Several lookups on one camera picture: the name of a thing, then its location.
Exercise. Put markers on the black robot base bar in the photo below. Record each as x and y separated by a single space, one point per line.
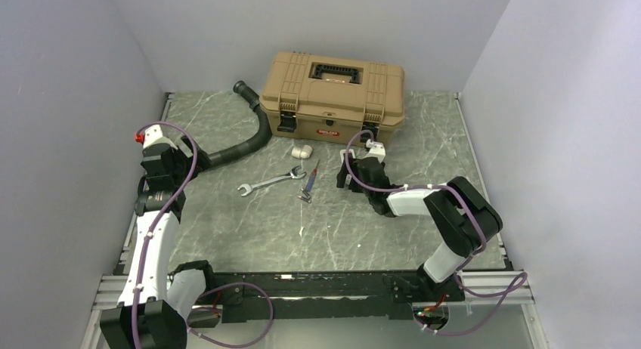
318 295

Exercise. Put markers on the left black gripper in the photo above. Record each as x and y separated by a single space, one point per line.
201 163

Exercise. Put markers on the white pipe elbow fitting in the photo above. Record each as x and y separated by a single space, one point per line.
302 152

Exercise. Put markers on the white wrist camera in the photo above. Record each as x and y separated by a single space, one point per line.
375 150
153 135

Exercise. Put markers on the tan plastic toolbox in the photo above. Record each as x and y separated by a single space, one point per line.
330 99

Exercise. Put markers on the silver combination wrench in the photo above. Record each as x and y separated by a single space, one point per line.
295 173

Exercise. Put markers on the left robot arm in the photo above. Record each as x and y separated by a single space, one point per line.
152 310

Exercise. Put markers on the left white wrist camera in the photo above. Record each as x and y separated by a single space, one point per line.
153 135

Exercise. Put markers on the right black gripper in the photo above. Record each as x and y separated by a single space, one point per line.
342 175

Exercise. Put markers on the aluminium frame rail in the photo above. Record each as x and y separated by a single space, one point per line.
481 282

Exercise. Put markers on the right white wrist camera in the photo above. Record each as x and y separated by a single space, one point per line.
375 150

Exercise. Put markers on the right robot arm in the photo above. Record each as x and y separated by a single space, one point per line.
465 220

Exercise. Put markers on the blue red screwdriver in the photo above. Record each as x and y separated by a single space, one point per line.
305 195

